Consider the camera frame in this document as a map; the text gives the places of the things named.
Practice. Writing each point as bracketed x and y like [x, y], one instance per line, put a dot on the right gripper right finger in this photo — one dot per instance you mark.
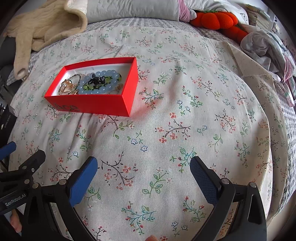
[241, 205]

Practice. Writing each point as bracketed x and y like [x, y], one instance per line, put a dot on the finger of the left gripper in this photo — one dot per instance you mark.
[6, 150]
[30, 166]

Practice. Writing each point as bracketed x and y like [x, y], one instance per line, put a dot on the right hand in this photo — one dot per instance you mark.
[151, 238]

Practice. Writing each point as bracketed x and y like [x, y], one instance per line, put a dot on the crumpled white clothing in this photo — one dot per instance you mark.
[267, 50]

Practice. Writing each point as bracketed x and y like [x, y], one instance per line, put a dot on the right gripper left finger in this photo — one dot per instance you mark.
[66, 194]

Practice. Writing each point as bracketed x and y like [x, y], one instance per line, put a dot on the grey quilted pillow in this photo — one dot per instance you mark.
[167, 10]

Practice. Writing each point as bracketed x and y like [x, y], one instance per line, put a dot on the left hand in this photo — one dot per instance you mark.
[15, 221]

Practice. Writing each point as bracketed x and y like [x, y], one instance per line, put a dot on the red plush toy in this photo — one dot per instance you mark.
[222, 21]

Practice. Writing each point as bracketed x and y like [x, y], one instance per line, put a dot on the black beaded flower brooch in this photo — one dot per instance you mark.
[96, 82]

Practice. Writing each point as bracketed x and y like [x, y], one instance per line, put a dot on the red Ace box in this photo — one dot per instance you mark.
[102, 103]

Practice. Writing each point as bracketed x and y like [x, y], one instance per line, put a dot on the floral bed sheet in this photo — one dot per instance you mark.
[196, 96]

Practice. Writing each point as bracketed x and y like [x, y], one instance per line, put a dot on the beige fleece blanket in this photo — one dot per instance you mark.
[53, 21]

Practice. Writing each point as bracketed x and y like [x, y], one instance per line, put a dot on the black box beside bed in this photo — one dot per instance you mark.
[8, 120]

